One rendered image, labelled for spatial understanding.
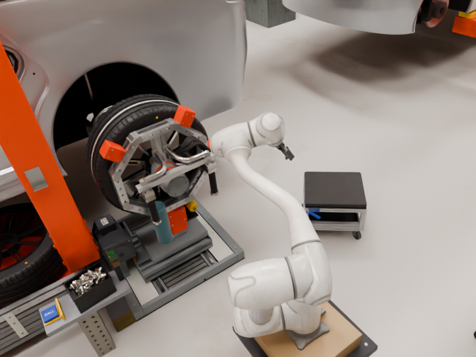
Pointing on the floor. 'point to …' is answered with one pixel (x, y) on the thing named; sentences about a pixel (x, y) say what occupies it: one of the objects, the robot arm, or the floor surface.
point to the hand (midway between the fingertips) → (276, 147)
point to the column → (97, 333)
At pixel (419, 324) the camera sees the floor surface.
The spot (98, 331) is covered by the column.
